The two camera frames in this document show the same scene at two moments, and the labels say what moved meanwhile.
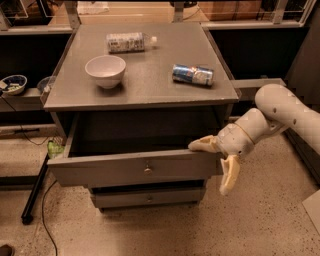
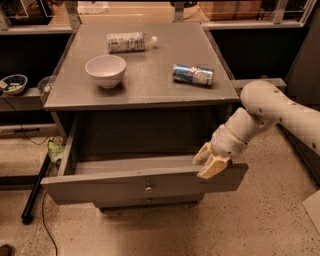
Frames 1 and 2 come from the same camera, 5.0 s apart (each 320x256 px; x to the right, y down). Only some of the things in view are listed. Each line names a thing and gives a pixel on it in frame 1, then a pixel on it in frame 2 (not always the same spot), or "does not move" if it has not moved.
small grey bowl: [44, 84] does not move
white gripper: [234, 140] → [225, 141]
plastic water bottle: [130, 42] does not move
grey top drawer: [114, 147] → [98, 178]
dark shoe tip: [6, 250] does not move
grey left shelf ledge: [28, 100] does not move
